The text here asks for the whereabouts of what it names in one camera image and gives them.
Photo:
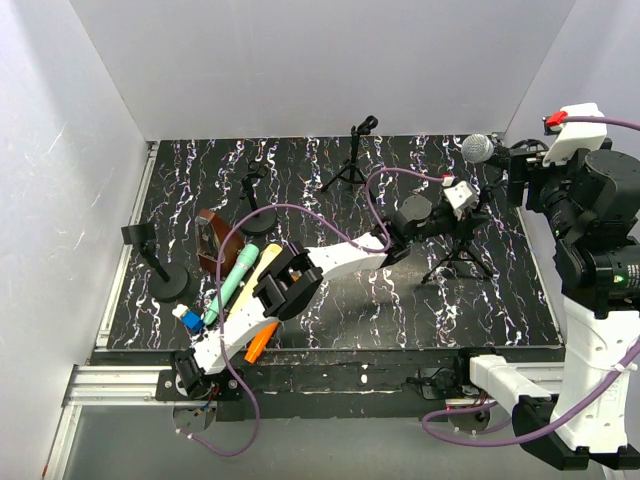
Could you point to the blue and white small object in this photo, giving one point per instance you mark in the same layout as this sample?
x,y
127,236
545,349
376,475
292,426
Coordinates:
x,y
188,318

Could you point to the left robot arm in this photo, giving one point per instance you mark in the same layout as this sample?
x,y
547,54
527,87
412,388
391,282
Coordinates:
x,y
275,284

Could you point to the silver mesh studio microphone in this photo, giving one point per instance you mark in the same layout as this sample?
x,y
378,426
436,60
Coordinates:
x,y
482,149

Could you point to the round base mic stand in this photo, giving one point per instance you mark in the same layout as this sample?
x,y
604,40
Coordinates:
x,y
168,282

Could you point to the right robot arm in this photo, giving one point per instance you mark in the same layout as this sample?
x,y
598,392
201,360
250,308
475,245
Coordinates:
x,y
590,203

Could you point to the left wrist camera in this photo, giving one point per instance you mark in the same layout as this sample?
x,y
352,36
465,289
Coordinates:
x,y
462,198

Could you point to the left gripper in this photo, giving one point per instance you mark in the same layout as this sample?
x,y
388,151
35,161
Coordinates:
x,y
469,220

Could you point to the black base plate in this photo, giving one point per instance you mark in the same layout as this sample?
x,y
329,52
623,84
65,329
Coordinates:
x,y
322,384

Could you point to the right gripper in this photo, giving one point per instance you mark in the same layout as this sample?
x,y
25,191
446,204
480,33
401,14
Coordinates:
x,y
521,165

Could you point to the cream mic round stand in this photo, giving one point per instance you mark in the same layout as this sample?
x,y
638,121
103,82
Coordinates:
x,y
258,224

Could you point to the black tripod mic stand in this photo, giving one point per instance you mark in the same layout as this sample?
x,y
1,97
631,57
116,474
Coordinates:
x,y
351,173

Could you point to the mint green microphone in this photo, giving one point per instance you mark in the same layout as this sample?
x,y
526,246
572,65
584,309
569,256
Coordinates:
x,y
246,259

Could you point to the cream microphone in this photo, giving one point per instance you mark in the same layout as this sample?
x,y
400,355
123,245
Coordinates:
x,y
265,258

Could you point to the orange microphone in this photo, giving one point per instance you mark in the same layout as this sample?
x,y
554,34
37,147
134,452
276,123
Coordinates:
x,y
259,342

